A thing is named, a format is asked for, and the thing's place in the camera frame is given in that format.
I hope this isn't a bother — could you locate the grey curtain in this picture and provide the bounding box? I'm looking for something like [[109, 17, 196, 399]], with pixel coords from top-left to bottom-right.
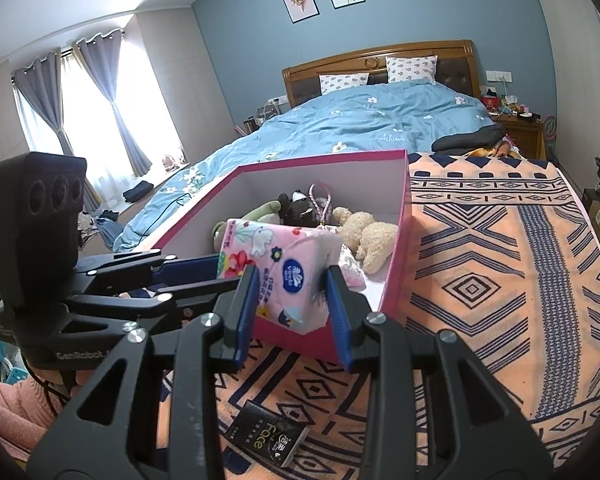
[[12, 47, 101, 211], [72, 30, 153, 178]]

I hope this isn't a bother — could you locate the white sheer curtain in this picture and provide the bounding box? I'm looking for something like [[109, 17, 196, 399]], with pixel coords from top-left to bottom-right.
[[15, 35, 186, 211]]

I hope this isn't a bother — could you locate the dark cloth on bed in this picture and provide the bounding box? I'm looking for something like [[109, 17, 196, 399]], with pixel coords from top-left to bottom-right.
[[432, 124, 506, 153]]

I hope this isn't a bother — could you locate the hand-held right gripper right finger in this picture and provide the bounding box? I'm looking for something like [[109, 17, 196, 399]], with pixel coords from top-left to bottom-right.
[[325, 265, 553, 480]]

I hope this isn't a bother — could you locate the wooden bed headboard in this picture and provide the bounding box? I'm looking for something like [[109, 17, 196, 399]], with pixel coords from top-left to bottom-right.
[[281, 39, 481, 110]]

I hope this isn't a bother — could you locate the blue garment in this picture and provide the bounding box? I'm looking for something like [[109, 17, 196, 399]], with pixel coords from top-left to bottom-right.
[[96, 210, 123, 248]]

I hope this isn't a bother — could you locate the black tissue packet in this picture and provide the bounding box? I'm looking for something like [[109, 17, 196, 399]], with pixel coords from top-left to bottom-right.
[[226, 400, 309, 467]]

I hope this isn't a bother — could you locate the pink storage box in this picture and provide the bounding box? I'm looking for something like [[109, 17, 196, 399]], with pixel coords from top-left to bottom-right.
[[150, 149, 412, 363]]

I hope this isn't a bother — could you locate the pink strap keychain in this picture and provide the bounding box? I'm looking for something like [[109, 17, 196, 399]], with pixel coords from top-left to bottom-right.
[[307, 183, 338, 233]]

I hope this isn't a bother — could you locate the pink framed flower picture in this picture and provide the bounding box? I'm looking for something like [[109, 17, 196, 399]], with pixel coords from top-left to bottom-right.
[[280, 0, 322, 24]]

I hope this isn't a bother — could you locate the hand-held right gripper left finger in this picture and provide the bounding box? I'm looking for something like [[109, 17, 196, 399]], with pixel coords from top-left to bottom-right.
[[27, 264, 261, 480]]

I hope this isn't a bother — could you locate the dark brown plush toy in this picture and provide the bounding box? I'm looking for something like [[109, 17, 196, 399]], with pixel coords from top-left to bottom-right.
[[277, 190, 341, 228]]

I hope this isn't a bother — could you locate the dark folded clothing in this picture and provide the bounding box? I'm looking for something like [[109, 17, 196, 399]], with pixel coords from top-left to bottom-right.
[[122, 182, 153, 201]]

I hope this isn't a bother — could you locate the orange patterned blanket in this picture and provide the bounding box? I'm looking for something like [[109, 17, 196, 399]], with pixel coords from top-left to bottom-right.
[[130, 152, 600, 480]]

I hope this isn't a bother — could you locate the white patterned pillow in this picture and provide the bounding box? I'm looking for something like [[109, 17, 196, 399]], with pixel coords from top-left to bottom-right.
[[319, 73, 370, 95], [385, 56, 438, 85]]

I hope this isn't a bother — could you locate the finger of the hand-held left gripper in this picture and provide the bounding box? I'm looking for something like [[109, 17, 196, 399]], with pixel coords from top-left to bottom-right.
[[75, 249, 221, 291], [65, 275, 241, 323]]

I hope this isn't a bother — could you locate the beige teddy bear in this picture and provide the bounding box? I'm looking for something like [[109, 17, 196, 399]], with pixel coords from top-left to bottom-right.
[[336, 210, 400, 276]]

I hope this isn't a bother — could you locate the pink floral tissue packet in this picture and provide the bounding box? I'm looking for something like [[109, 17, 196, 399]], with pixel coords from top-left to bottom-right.
[[215, 217, 343, 336]]

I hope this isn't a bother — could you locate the green plush toy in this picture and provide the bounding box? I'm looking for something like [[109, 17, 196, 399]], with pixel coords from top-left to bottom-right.
[[212, 200, 286, 251]]

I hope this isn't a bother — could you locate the blue floral duvet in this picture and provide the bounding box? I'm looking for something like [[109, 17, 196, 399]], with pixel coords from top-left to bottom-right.
[[112, 80, 506, 253]]

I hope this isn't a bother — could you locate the person's left forearm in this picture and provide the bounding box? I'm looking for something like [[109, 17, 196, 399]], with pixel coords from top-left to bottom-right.
[[0, 377, 81, 461]]

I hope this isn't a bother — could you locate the wooden nightstand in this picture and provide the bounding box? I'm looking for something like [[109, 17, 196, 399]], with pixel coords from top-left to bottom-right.
[[495, 115, 548, 161]]

